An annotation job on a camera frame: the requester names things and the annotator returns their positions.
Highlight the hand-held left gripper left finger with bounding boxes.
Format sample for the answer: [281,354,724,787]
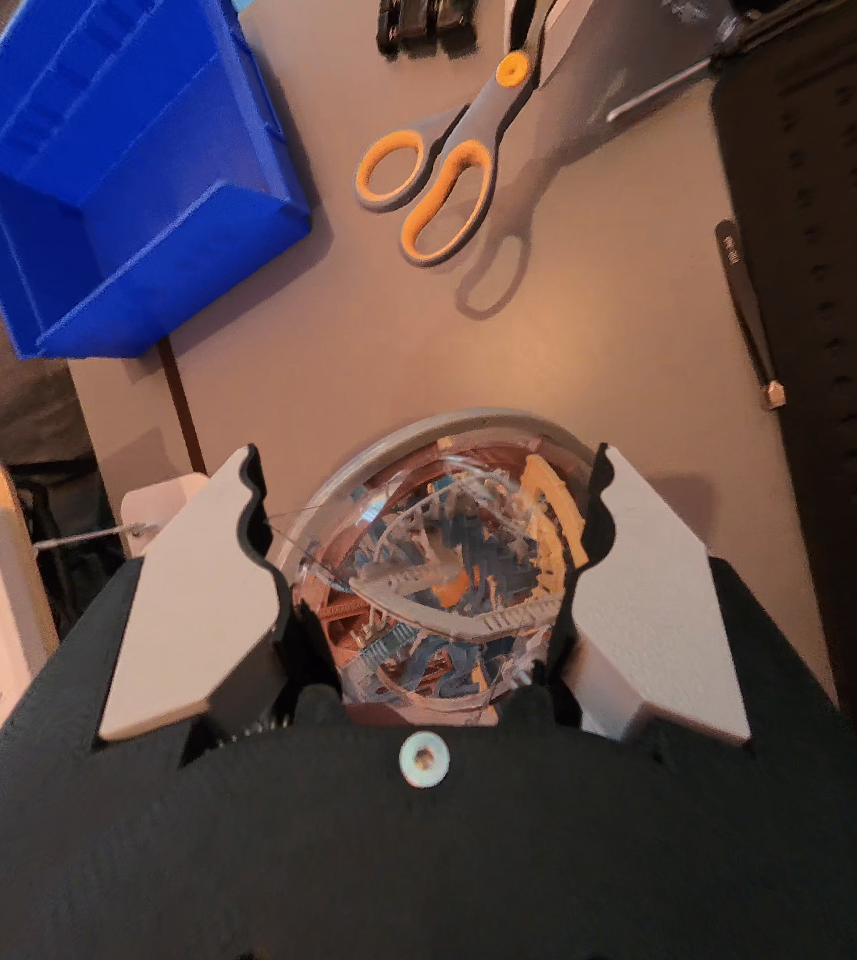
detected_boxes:
[98,444,296,744]

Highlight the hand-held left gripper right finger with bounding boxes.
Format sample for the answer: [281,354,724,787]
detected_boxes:
[559,442,752,745]

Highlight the clear maze ball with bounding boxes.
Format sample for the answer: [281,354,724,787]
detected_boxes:
[267,407,604,729]

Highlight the grey and yellow scissors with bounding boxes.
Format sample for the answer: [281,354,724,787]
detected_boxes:
[353,0,596,269]

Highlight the long black tweezers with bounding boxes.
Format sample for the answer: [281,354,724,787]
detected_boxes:
[715,219,788,412]

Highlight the black dimpled foam pad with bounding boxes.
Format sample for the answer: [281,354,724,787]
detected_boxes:
[709,0,857,789]

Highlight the blue plastic bin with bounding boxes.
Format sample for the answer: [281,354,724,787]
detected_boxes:
[0,0,315,361]

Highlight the small metal rod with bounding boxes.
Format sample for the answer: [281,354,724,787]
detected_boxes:
[605,0,838,126]

